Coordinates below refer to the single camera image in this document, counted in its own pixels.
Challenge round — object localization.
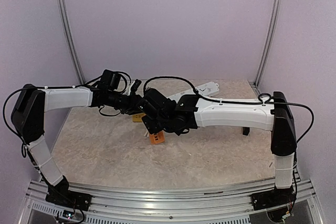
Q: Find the black plug with cable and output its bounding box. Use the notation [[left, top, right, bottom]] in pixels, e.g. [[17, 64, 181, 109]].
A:
[[242, 127, 250, 136]]

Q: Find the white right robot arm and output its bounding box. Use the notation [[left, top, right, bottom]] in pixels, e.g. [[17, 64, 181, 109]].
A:
[[138, 87, 312, 205]]

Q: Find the left aluminium corner post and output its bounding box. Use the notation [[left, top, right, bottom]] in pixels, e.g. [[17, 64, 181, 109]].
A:
[[57, 0, 85, 84]]

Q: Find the small circuit board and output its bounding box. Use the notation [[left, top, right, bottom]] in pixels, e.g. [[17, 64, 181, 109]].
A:
[[55, 210, 80, 221]]

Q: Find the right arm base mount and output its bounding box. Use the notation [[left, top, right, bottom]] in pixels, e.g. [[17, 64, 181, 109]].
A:
[[251, 188, 296, 211]]

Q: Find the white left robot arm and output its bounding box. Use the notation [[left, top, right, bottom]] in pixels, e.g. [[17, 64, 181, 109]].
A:
[[3, 69, 141, 206]]

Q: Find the yellow cube socket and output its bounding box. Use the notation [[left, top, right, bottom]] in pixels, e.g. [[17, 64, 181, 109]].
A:
[[132, 113, 145, 123]]

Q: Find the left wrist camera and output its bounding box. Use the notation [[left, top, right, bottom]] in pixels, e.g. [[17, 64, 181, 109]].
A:
[[126, 79, 142, 96]]

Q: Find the long white power strip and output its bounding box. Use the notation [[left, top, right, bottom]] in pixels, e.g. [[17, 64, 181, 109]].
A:
[[168, 81, 219, 102]]

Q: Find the right aluminium corner post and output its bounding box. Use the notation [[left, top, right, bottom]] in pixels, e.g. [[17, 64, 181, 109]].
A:
[[250, 0, 281, 93]]

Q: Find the aluminium front rail frame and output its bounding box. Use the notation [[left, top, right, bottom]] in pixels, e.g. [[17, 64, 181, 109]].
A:
[[17, 176, 326, 223]]

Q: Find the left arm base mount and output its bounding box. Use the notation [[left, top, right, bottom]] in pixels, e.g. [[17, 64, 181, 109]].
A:
[[45, 191, 92, 211]]

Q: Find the aluminium corner post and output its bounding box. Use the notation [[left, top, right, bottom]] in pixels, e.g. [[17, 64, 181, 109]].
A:
[[250, 0, 281, 93], [57, 0, 85, 84]]

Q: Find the orange power strip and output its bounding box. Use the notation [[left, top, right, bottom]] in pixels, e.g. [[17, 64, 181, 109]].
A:
[[149, 131, 165, 145]]

